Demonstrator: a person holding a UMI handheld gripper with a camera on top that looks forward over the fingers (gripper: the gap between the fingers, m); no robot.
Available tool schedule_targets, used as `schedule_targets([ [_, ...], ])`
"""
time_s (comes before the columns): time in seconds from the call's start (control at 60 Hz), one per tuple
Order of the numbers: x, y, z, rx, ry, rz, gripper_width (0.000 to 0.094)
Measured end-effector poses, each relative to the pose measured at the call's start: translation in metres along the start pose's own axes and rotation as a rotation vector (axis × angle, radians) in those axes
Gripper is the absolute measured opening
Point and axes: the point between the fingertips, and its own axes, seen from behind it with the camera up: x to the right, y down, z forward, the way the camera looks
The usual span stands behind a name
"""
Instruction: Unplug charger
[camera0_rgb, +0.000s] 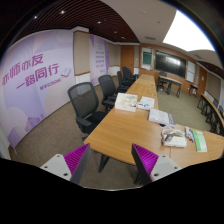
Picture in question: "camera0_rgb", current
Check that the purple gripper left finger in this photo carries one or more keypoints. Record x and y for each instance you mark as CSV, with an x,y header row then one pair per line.
x,y
70,166

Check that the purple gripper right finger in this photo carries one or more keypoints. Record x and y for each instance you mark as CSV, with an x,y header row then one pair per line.
x,y
152,167

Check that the white power strip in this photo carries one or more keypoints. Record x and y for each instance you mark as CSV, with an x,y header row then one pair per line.
x,y
174,141

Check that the long wooden conference table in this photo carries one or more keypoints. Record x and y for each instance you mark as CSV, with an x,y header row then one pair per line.
x,y
114,137

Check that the white box with papers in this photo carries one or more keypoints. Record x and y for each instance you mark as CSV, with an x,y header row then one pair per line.
x,y
161,117

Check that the blue white small packet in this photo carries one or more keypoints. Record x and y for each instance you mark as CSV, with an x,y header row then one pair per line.
x,y
189,133

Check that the white paper stack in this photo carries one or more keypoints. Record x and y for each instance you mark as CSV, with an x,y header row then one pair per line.
x,y
145,103

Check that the green paper leaflet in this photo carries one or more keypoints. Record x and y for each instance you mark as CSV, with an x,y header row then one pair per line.
x,y
200,141

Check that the nearest black office chair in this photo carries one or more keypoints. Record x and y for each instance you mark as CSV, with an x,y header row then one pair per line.
x,y
85,103

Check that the black office chair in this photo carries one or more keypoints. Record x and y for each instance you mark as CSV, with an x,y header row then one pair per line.
x,y
85,103
108,89

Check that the right side wooden table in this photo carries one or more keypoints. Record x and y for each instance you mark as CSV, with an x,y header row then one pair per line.
x,y
213,116

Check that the small desk near screen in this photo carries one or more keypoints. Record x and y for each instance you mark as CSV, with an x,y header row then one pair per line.
x,y
170,82

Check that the far black office chairs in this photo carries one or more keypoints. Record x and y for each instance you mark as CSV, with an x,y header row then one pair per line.
x,y
125,79

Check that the purple wall banner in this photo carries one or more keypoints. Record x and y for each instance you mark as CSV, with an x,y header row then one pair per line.
x,y
35,74

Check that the wall television screen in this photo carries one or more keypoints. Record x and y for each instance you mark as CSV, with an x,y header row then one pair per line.
x,y
170,64

